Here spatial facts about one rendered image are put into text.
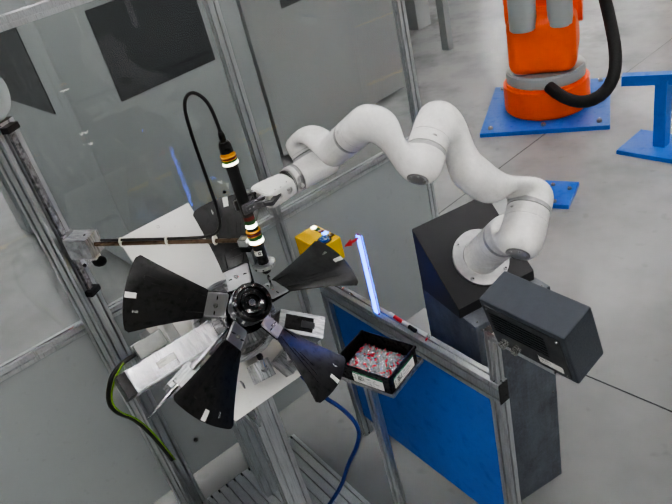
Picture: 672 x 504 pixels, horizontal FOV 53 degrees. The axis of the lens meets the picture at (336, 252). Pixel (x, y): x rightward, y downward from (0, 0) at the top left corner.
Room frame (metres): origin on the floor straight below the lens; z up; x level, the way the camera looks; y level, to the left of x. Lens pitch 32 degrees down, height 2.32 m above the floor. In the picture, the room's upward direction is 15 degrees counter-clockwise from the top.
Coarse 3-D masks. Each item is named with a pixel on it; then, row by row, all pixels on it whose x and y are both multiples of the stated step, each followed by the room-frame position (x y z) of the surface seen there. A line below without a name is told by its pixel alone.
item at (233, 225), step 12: (228, 204) 1.90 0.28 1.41; (204, 216) 1.90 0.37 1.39; (216, 216) 1.89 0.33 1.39; (228, 216) 1.87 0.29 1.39; (240, 216) 1.85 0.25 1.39; (204, 228) 1.88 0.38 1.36; (216, 228) 1.86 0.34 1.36; (228, 228) 1.84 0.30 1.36; (240, 228) 1.82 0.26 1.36; (216, 252) 1.82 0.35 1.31; (228, 252) 1.79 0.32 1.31; (240, 252) 1.77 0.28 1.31; (228, 264) 1.77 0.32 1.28; (240, 264) 1.74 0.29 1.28
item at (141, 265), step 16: (144, 272) 1.66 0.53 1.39; (160, 272) 1.66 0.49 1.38; (128, 288) 1.64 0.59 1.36; (144, 288) 1.64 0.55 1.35; (160, 288) 1.65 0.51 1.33; (176, 288) 1.65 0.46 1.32; (192, 288) 1.65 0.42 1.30; (128, 304) 1.63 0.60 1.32; (144, 304) 1.63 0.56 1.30; (160, 304) 1.64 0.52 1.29; (176, 304) 1.64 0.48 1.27; (192, 304) 1.65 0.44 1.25; (128, 320) 1.62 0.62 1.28; (144, 320) 1.63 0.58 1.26; (160, 320) 1.63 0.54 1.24; (176, 320) 1.64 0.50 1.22
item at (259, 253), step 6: (222, 132) 1.71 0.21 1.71; (222, 138) 1.71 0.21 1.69; (222, 144) 1.71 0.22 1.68; (228, 144) 1.71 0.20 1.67; (222, 150) 1.70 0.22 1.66; (228, 150) 1.70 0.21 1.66; (252, 246) 1.71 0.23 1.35; (258, 246) 1.70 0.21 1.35; (264, 246) 1.72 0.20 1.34; (258, 252) 1.70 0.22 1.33; (264, 252) 1.71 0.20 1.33; (258, 258) 1.70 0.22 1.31; (264, 258) 1.71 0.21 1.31; (264, 264) 1.70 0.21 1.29; (270, 270) 1.72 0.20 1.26
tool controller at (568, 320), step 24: (504, 288) 1.37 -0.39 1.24; (528, 288) 1.33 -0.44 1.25; (504, 312) 1.30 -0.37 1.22; (528, 312) 1.26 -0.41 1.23; (552, 312) 1.23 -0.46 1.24; (576, 312) 1.21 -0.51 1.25; (504, 336) 1.35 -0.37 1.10; (528, 336) 1.26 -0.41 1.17; (552, 336) 1.18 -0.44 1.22; (576, 336) 1.17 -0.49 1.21; (552, 360) 1.22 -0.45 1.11; (576, 360) 1.17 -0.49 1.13
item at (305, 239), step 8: (304, 232) 2.21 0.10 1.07; (312, 232) 2.19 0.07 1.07; (328, 232) 2.16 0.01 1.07; (296, 240) 2.19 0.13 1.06; (304, 240) 2.15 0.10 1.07; (312, 240) 2.14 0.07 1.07; (336, 240) 2.10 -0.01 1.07; (304, 248) 2.15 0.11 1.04; (336, 248) 2.10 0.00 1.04; (344, 256) 2.11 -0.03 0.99
